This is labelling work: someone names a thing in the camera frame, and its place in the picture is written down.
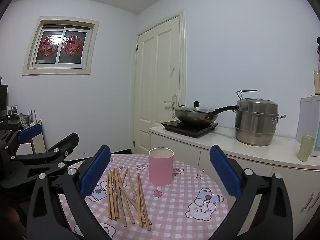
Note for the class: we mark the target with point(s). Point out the glass wok lid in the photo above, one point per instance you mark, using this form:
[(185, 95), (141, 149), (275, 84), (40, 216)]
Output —
[(197, 104)]

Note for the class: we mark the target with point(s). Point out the white counter cabinet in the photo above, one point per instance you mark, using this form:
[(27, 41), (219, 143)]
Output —
[(287, 180)]

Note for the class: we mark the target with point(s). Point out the white door hook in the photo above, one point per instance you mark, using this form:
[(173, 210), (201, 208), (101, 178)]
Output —
[(171, 70)]

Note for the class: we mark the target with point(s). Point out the dark wall ornament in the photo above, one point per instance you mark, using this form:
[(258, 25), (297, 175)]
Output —
[(318, 47)]

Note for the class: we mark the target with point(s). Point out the pink checked bear tablecloth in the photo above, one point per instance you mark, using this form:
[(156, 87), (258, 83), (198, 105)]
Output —
[(175, 205)]

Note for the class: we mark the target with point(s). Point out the small photo frame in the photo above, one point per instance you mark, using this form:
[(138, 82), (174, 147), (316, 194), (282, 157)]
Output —
[(12, 110)]

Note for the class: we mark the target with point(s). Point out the cream framed window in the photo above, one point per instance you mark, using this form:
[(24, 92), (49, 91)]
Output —
[(62, 52)]

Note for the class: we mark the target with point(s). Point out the black wok with lid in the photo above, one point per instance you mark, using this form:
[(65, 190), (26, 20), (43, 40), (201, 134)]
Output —
[(192, 118)]

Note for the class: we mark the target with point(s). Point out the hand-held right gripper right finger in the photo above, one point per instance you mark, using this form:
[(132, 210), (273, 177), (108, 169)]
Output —
[(225, 172)]

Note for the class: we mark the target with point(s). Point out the black induction cooktop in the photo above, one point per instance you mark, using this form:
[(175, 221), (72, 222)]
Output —
[(195, 131)]

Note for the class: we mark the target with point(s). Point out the cream panel door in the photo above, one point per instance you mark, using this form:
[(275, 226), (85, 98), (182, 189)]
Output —
[(150, 80)]

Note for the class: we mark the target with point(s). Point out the beige bottle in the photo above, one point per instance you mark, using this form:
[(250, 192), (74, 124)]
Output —
[(317, 82)]

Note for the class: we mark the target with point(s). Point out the pink cup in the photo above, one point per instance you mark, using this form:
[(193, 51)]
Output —
[(160, 170)]

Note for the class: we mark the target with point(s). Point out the red round window decal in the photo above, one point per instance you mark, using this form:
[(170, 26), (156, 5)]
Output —
[(72, 45), (48, 45)]

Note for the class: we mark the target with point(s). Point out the black computer monitor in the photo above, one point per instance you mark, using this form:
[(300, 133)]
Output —
[(3, 97)]

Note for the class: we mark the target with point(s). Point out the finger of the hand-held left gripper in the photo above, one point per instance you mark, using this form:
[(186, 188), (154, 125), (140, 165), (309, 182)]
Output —
[(62, 145), (30, 132)]

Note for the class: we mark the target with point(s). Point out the pale green cup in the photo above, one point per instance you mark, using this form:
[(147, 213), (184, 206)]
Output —
[(305, 148)]

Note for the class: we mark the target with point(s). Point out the bundle of wooden chopsticks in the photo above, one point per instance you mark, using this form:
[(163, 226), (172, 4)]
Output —
[(117, 192)]

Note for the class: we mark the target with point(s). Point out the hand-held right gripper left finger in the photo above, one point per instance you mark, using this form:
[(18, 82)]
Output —
[(96, 172)]

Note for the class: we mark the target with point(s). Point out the stainless steel steamer pot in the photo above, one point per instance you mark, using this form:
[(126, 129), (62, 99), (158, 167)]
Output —
[(255, 125)]

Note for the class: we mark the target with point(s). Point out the round desk clock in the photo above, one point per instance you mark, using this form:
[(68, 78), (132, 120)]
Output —
[(23, 120)]

